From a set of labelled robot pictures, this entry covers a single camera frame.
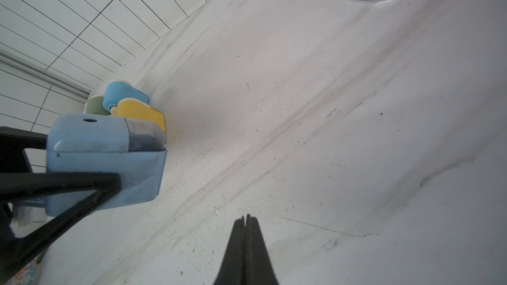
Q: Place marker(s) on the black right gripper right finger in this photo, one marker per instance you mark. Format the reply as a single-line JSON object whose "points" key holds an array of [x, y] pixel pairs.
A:
{"points": [[258, 267]]}

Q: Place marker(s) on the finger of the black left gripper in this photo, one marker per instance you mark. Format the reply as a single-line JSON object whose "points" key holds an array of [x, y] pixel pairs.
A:
{"points": [[13, 145], [18, 252]]}

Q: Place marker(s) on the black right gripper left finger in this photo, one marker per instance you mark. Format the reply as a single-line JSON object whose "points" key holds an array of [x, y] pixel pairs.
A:
{"points": [[232, 269]]}

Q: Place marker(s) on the yellow pencil sharpener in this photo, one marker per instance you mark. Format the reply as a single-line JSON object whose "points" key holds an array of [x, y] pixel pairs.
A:
{"points": [[134, 109]]}

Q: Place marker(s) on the clear grey sharpener tray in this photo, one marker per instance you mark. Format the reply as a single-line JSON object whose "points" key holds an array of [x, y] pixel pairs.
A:
{"points": [[145, 136]]}

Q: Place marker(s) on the patterned ceramic plate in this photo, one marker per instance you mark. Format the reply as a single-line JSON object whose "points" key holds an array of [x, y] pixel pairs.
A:
{"points": [[28, 275]]}

